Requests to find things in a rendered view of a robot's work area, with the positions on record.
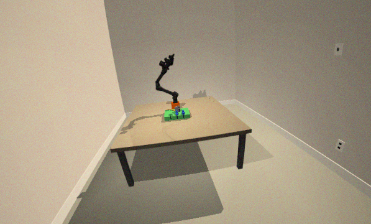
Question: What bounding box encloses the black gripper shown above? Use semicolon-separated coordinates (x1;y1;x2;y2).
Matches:
167;54;174;65

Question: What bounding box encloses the green flat panel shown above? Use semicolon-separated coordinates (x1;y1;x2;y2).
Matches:
164;108;190;121

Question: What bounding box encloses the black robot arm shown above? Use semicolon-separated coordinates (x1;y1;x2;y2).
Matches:
155;57;178;103

